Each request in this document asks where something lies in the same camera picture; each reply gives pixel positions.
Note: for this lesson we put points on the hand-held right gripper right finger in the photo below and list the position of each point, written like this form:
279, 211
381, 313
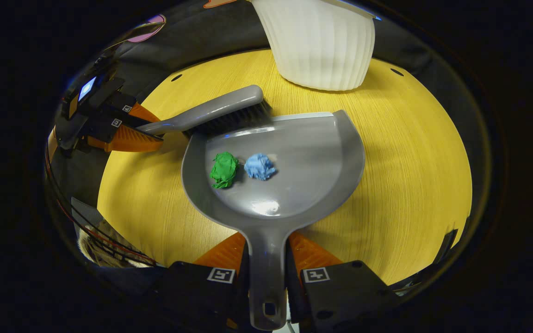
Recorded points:
340, 300

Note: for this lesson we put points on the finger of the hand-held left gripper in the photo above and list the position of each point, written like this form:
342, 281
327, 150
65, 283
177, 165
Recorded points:
127, 108
127, 141

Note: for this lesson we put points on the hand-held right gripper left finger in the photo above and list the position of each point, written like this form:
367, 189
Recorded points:
192, 296

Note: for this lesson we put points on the small grey broom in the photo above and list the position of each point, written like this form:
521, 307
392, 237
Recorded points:
215, 108

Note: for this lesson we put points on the green paper ball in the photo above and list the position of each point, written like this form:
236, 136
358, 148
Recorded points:
224, 170

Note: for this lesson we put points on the grey plastic dustpan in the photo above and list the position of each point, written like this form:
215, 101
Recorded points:
303, 175

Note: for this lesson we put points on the blue paper ball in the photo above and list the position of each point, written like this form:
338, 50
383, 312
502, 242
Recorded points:
259, 166

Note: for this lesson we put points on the white ribbed garbage bin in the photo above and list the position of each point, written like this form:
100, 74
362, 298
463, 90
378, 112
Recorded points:
322, 46

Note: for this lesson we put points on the grey fabric item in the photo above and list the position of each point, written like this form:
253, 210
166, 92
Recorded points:
86, 212

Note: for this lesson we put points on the crumpled brown cloth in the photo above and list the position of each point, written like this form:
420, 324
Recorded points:
109, 252

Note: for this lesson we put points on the black desk edge clamp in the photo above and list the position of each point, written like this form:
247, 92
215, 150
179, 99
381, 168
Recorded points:
447, 247

